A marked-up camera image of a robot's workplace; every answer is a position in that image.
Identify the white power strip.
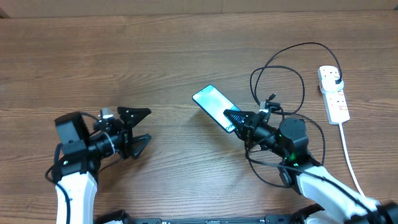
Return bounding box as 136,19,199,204
317,65,350,124

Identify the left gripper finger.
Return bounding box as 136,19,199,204
129,134,152,159
117,106,151,128

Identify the Galaxy smartphone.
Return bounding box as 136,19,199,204
192,85,239,133

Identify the white power strip cord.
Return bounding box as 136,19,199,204
338,123,367,198

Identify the white charger adapter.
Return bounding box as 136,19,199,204
319,77,345,94

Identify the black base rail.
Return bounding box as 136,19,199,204
93,210,305,224

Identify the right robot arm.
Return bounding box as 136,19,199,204
224,110,397,223

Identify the black charging cable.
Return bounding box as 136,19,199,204
244,42,343,189

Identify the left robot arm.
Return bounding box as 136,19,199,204
45,106,151,224

